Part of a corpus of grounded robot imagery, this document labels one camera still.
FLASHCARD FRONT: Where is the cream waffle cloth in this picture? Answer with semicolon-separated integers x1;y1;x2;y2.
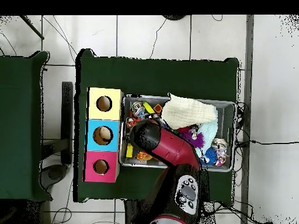
161;93;218;131

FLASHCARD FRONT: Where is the wooden box with three holes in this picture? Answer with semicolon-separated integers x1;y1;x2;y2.
84;87;124;184

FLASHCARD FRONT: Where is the shallow clear mesh bin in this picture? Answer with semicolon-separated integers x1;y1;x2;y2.
120;94;237;173

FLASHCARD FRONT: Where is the yellow-green plastic toy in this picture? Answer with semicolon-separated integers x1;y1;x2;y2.
142;101;155;115

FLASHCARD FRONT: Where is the striped tiger toy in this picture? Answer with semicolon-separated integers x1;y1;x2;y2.
126;117;140;129

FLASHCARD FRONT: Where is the crushed silver can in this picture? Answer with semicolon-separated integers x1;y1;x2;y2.
130;101;145;117

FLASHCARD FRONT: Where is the small yellow block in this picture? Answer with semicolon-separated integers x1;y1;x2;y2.
126;142;134;159

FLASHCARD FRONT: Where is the tan orange ball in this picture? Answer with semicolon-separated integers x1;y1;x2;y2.
136;151;154;162

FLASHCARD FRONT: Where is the purple spiky ball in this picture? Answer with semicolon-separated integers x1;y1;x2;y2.
183;129;206;149

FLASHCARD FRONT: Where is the light blue knitted cloth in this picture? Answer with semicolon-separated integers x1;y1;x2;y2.
198;118;219;149

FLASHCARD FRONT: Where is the small blue spiky ball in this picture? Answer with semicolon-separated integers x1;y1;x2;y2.
204;148;219;166

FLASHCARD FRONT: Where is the dark green table cloth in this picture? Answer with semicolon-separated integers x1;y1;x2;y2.
74;48;241;204

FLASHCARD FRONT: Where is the crushed printed can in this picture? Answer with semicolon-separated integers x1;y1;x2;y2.
211;137;228;150

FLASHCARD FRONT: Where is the black panel on stand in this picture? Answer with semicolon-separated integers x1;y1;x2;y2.
41;81;75;185

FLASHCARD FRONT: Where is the black round base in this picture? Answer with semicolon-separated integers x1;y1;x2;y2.
162;15;187;22

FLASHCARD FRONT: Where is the side table with green cloth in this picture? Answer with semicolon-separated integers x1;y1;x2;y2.
0;51;51;201

